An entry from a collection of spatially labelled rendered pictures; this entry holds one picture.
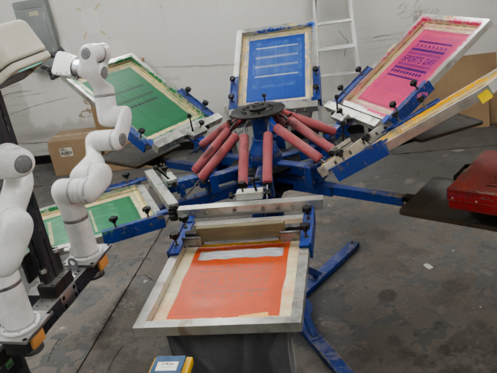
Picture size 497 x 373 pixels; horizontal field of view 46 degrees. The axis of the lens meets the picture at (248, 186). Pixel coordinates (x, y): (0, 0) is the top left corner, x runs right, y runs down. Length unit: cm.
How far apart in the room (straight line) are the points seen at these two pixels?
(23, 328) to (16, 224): 37
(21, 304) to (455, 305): 254
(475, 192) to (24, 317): 171
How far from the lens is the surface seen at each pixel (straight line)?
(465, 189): 248
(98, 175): 219
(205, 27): 650
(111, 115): 240
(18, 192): 184
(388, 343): 340
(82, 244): 226
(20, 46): 183
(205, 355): 220
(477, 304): 371
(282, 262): 233
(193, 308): 216
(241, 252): 244
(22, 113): 756
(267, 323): 195
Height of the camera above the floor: 214
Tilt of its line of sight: 23 degrees down
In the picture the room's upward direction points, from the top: 9 degrees counter-clockwise
